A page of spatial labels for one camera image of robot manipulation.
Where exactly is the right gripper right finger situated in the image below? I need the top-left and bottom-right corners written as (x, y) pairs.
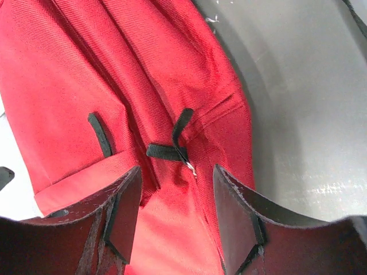
top-left (213, 166), bottom-right (366, 274)

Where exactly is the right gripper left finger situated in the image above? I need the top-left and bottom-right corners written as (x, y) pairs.
top-left (1, 166), bottom-right (142, 274)

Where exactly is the red student backpack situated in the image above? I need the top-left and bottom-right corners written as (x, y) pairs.
top-left (1, 1), bottom-right (254, 274)

